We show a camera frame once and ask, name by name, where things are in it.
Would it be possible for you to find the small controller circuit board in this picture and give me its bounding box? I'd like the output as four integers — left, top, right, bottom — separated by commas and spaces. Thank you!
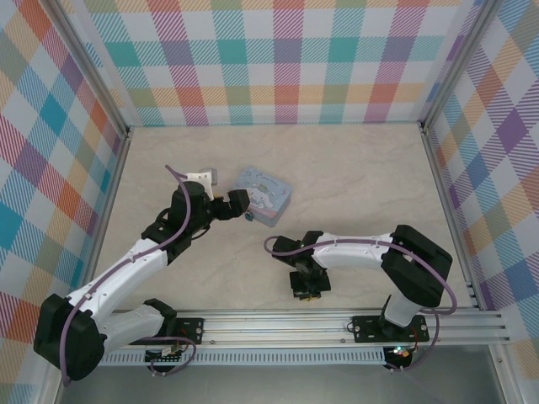
385, 344, 413, 364
145, 345, 186, 364

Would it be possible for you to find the white slotted cable duct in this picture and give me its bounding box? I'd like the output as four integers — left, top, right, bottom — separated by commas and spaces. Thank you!
100, 347, 387, 366

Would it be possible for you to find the grey metal base panel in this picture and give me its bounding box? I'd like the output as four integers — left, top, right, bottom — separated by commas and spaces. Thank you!
54, 362, 506, 404

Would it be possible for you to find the wide aluminium base rail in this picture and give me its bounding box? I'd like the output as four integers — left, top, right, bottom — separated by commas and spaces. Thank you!
99, 308, 509, 349

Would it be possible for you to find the aluminium side rail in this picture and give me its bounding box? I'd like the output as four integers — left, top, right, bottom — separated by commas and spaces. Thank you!
420, 120, 483, 311
73, 125, 134, 316

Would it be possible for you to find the blue cartoon tin box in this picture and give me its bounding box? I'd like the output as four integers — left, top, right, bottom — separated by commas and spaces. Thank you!
229, 166, 295, 228

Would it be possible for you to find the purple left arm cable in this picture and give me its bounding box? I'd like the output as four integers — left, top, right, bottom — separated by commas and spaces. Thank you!
58, 164, 199, 386

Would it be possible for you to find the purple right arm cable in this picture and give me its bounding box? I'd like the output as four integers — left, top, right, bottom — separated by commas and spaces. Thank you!
264, 235, 460, 374

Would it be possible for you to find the aluminium corner post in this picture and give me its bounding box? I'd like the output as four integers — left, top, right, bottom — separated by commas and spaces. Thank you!
49, 0, 131, 138
419, 0, 500, 134

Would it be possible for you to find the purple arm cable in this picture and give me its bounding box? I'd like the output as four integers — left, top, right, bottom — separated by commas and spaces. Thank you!
58, 164, 199, 386
264, 235, 460, 374

